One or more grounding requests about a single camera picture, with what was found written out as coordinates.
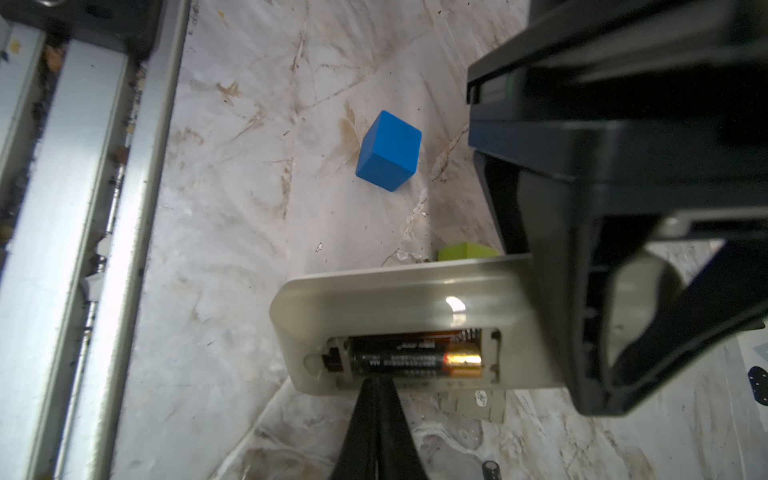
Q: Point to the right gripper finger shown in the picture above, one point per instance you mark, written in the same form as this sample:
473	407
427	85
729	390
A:
378	443

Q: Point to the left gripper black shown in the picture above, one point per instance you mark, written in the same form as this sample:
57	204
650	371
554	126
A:
623	145

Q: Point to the AAA battery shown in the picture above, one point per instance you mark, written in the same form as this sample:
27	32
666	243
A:
416	358

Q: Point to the white remote control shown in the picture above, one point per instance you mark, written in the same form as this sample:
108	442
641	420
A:
491	301

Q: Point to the green cube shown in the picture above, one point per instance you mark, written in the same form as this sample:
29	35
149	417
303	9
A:
466	251

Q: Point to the blue cube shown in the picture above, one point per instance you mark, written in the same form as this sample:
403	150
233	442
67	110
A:
389	152

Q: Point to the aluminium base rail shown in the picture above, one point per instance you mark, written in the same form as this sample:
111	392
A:
87	91

